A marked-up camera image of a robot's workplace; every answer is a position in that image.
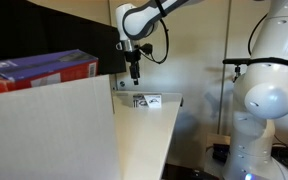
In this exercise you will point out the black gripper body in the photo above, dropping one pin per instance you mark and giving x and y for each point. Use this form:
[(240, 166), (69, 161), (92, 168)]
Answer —
[(133, 58)]

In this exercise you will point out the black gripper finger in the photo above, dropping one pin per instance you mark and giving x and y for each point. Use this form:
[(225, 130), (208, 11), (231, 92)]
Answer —
[(137, 74), (133, 73)]

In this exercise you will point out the small white picture box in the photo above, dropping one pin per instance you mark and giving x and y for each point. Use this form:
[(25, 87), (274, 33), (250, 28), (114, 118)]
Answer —
[(147, 100)]

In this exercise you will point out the red and blue product box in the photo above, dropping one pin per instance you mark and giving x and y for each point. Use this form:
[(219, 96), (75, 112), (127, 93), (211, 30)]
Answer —
[(45, 69)]

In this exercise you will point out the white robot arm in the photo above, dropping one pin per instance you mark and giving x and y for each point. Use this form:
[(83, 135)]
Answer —
[(260, 95)]

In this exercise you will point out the white cardboard storage box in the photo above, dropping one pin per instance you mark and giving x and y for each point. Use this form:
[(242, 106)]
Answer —
[(63, 131)]

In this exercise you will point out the black electronics box on floor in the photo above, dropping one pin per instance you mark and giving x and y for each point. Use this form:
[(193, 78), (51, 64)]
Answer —
[(220, 152)]

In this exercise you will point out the black computer monitor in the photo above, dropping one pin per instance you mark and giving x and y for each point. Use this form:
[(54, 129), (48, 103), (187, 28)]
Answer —
[(27, 29)]

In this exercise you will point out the black camera on stand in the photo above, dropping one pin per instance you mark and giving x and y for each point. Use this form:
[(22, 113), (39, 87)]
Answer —
[(237, 62)]

